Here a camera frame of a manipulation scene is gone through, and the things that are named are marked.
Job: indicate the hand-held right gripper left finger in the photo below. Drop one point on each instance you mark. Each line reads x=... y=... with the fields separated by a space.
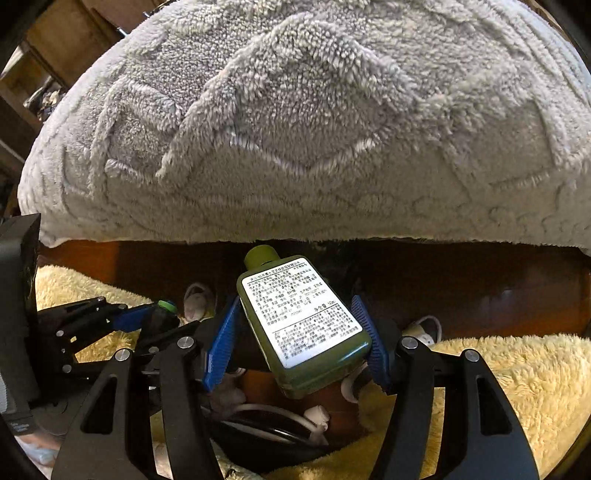
x=224 y=344

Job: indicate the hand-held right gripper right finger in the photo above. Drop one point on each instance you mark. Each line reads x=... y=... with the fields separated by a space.
x=371 y=348

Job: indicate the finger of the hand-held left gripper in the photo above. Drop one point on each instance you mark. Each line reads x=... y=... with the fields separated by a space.
x=145 y=345
x=134 y=316

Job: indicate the small dark green-capped bottle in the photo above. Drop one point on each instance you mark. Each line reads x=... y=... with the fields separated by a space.
x=165 y=316

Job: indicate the green bottle with white label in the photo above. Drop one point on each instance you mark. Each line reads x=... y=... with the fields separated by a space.
x=302 y=323

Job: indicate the black trash bin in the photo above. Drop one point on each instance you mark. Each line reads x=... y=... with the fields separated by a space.
x=258 y=450

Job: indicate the white slipper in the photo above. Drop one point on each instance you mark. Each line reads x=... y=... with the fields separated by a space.
x=422 y=330

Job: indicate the yellow fluffy blanket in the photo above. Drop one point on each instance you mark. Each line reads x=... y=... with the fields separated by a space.
x=498 y=392

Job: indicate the grey fluffy cushion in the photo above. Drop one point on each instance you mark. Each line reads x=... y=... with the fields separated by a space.
x=300 y=124

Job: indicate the brown wooden cabinet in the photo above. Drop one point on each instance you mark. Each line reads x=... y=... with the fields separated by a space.
x=69 y=41

